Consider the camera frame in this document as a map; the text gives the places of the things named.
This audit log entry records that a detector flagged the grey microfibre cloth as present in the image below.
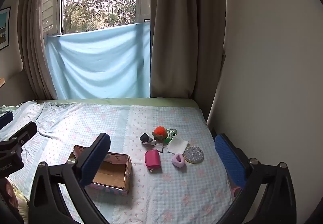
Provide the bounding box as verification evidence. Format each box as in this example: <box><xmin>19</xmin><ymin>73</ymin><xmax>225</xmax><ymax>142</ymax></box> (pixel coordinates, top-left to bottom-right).
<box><xmin>145</xmin><ymin>139</ymin><xmax>167</xmax><ymax>152</ymax></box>

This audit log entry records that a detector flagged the printed cardboard box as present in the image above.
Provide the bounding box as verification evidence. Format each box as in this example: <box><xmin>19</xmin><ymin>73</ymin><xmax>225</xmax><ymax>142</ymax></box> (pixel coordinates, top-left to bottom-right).
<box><xmin>69</xmin><ymin>145</ymin><xmax>133</xmax><ymax>194</ymax></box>

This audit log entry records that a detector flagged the person's left hand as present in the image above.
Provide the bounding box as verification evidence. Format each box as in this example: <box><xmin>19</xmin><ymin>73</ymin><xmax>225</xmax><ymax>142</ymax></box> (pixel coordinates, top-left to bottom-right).
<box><xmin>0</xmin><ymin>177</ymin><xmax>19</xmax><ymax>214</ymax></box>

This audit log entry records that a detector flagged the light blue hanging cloth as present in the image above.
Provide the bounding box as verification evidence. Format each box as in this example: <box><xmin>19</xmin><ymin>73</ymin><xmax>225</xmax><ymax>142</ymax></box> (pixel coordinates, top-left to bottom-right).
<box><xmin>45</xmin><ymin>23</ymin><xmax>151</xmax><ymax>99</ymax></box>

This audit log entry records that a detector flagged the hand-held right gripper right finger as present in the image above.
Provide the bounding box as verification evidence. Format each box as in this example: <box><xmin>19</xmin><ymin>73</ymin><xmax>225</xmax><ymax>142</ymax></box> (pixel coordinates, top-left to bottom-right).
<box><xmin>209</xmin><ymin>127</ymin><xmax>298</xmax><ymax>224</ymax></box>

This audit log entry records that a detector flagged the green mattress cover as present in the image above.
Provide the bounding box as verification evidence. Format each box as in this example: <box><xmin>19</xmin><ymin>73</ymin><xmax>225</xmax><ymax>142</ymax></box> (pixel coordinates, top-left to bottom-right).
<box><xmin>37</xmin><ymin>98</ymin><xmax>200</xmax><ymax>108</ymax></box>

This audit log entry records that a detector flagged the framed wall picture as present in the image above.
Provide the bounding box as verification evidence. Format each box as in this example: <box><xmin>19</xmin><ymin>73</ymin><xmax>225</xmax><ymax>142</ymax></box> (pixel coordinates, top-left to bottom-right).
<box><xmin>0</xmin><ymin>6</ymin><xmax>12</xmax><ymax>50</ymax></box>

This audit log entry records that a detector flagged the purple fluffy scrunchie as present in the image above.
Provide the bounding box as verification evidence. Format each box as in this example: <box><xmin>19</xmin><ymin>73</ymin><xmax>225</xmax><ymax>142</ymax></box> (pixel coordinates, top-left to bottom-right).
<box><xmin>172</xmin><ymin>153</ymin><xmax>187</xmax><ymax>167</ymax></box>

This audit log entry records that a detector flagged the white paper towel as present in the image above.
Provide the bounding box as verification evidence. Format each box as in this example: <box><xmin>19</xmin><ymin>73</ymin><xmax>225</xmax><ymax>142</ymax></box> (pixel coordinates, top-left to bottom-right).
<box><xmin>167</xmin><ymin>137</ymin><xmax>189</xmax><ymax>154</ymax></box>

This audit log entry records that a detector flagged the pink zip pouch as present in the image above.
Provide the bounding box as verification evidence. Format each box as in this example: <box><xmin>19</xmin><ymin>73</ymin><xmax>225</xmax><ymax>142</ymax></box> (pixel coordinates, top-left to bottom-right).
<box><xmin>145</xmin><ymin>150</ymin><xmax>162</xmax><ymax>173</ymax></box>

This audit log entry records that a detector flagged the green wet wipes packet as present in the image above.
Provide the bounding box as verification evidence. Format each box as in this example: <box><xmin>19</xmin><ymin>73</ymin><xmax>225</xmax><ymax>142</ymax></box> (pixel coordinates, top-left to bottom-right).
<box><xmin>164</xmin><ymin>129</ymin><xmax>177</xmax><ymax>144</ymax></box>

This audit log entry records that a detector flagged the checked floral bed sheet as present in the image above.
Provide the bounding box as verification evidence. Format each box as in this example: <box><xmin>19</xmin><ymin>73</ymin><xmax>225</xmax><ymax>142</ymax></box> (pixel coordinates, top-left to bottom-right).
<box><xmin>0</xmin><ymin>102</ymin><xmax>234</xmax><ymax>224</ymax></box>

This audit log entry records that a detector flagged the pale yellow cloth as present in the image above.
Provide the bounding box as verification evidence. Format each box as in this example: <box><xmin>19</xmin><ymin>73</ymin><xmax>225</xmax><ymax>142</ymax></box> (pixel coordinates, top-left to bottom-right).
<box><xmin>13</xmin><ymin>186</ymin><xmax>30</xmax><ymax>223</ymax></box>

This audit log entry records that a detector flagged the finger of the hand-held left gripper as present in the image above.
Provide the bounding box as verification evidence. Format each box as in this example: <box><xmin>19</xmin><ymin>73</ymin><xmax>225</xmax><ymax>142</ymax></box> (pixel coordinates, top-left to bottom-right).
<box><xmin>0</xmin><ymin>121</ymin><xmax>38</xmax><ymax>150</ymax></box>
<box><xmin>0</xmin><ymin>111</ymin><xmax>14</xmax><ymax>130</ymax></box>

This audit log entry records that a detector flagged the orange pompom hair tie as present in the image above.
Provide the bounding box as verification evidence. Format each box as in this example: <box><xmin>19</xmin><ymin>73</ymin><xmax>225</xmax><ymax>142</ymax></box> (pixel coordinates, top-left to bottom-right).
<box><xmin>152</xmin><ymin>126</ymin><xmax>167</xmax><ymax>143</ymax></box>

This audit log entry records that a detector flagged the round silver glitter disc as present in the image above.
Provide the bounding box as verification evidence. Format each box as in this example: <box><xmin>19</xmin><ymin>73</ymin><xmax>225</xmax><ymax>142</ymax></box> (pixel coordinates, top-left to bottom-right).
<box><xmin>183</xmin><ymin>146</ymin><xmax>204</xmax><ymax>164</ymax></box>

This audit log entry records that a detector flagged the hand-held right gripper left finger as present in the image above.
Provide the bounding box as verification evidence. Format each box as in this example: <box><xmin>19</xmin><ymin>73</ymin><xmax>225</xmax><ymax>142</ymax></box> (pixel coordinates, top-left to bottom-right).
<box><xmin>28</xmin><ymin>133</ymin><xmax>111</xmax><ymax>224</ymax></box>

